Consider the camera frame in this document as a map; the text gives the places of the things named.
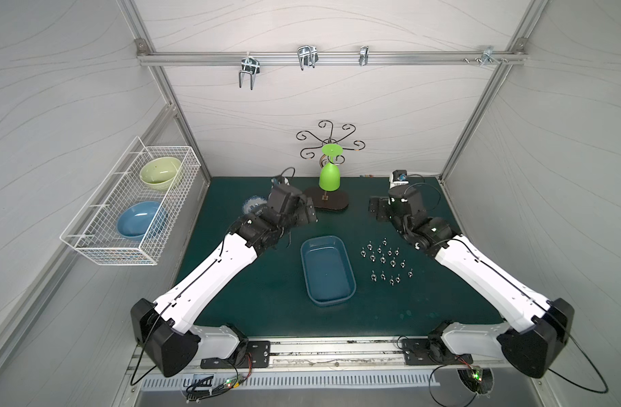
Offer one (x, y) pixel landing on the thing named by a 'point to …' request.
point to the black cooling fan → (478, 380)
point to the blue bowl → (135, 220)
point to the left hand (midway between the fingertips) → (302, 209)
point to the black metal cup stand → (329, 196)
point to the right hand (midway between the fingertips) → (387, 197)
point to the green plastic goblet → (329, 174)
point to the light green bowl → (159, 173)
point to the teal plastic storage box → (327, 270)
